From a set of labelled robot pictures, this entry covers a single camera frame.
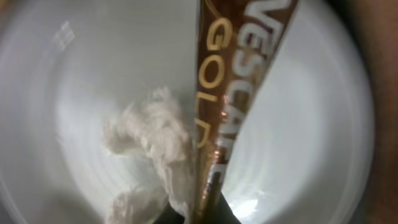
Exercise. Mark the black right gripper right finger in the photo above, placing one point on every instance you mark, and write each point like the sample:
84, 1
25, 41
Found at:
221, 212

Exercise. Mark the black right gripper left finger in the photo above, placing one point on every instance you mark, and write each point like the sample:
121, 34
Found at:
169, 216

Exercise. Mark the brown Nescafe Gold sachet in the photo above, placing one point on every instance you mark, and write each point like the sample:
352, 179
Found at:
237, 43

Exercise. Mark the clear plastic waste bin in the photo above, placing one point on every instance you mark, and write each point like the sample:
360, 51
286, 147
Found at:
304, 154

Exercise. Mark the crumpled white tissue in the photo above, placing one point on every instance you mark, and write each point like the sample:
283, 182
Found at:
153, 129

